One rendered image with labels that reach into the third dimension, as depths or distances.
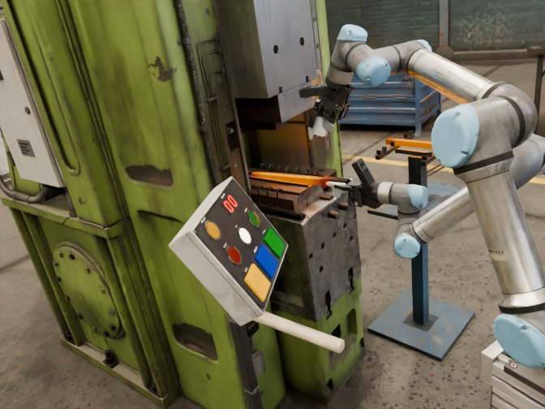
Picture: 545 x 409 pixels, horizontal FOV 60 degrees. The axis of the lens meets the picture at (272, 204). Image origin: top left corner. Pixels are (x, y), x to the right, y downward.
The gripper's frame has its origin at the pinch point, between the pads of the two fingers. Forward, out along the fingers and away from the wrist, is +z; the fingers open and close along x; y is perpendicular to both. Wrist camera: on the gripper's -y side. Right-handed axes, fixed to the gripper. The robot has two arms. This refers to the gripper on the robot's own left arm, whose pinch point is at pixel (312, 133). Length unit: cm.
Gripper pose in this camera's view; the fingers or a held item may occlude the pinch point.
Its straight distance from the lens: 152.6
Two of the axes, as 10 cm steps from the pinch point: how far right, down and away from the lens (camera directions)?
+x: 6.0, -4.1, 6.8
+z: -2.2, 7.3, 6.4
